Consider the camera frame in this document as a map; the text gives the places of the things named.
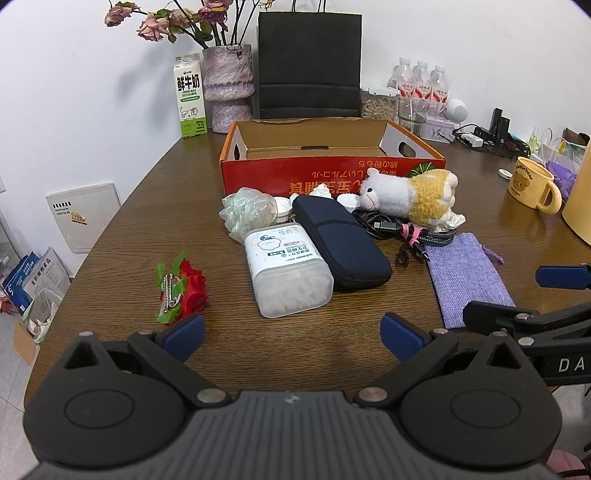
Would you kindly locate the iridescent plastic bag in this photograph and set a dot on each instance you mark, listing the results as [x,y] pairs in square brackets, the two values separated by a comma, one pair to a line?
[244,212]

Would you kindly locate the silver hair clip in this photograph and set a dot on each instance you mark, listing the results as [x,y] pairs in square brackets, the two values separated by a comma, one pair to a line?
[171,290]

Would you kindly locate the cardboard floor box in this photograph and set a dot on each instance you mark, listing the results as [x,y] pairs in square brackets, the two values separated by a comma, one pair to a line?
[32,327]

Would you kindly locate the blue booklets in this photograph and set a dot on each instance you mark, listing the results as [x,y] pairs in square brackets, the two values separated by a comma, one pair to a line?
[18,281]

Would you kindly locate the yellow bear mug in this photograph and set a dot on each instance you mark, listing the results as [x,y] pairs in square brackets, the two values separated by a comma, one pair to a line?
[526,184]

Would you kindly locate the cotton swab box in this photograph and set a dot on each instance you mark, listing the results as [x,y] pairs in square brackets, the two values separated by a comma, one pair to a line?
[286,272]

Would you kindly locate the purple plastic bag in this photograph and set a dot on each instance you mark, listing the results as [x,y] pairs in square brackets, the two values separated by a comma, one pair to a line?
[565,177]

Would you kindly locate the small white bottle cap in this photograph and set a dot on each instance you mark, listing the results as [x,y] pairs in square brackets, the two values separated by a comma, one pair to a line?
[503,174]

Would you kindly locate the small white box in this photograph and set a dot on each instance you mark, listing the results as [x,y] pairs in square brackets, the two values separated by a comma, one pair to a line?
[436,129]

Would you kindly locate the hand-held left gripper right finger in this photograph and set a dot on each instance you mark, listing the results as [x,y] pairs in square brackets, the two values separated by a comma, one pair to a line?
[401,334]

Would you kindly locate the clear snack jar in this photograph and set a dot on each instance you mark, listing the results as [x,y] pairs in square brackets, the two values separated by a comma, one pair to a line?
[378,108]

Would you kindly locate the red cardboard box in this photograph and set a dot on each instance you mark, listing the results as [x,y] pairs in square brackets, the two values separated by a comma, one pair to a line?
[258,173]

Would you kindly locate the navy glasses case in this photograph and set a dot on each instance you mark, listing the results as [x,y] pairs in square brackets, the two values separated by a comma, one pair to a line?
[341,249]

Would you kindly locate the white charger plug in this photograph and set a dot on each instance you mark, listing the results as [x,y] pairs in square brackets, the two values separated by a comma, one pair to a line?
[471,138]

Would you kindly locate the purple marbled vase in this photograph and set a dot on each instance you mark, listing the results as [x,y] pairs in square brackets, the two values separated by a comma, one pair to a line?
[228,83]

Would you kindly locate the white green milk carton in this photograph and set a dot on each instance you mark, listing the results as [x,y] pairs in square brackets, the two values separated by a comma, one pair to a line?
[189,92]

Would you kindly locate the dried pink roses bouquet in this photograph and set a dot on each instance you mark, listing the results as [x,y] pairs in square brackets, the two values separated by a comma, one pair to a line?
[157,23]

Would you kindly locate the black paper bag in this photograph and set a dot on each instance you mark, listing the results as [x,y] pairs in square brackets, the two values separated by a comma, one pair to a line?
[309,55]

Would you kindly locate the red artificial rose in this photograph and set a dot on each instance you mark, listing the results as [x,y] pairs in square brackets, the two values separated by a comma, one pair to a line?
[191,288]

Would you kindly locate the white round speaker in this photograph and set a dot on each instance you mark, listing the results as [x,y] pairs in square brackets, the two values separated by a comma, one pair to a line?
[457,110]

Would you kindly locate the white printed leaflet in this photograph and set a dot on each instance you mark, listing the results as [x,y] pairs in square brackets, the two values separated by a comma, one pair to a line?
[48,274]

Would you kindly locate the yellow container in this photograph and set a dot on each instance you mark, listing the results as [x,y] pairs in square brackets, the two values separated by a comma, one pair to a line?
[579,207]

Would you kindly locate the white round jar lid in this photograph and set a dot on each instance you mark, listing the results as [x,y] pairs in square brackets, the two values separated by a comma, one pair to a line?
[282,207]

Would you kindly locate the wooden desktop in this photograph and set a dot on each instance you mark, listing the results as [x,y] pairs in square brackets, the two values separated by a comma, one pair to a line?
[138,230]

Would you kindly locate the purple fabric pouch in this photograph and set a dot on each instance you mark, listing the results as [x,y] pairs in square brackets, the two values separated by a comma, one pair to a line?
[466,281]

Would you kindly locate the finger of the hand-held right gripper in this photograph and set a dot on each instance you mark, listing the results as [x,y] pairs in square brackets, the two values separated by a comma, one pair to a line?
[558,277]
[498,316]

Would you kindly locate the clear drinking glass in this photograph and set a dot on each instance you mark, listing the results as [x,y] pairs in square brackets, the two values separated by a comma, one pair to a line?
[411,117]

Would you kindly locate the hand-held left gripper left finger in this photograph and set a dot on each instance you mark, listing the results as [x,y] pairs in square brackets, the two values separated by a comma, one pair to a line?
[184,334]

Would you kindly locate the white wall panel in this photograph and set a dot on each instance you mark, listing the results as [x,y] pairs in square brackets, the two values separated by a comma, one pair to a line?
[87,217]

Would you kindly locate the person's clothed leg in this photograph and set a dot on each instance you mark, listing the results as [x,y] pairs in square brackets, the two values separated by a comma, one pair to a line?
[570,464]

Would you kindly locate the white gift bag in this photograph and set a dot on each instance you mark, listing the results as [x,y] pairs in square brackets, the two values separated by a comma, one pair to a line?
[561,147]

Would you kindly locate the clear water bottle red label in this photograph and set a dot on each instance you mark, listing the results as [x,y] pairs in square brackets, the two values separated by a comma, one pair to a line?
[421,78]
[438,83]
[404,76]

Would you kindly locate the white yellow plush toy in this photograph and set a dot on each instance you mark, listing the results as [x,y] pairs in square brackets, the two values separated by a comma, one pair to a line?
[392,194]

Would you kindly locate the black upright charger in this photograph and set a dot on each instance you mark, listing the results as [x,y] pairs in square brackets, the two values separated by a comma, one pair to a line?
[504,129]
[497,119]

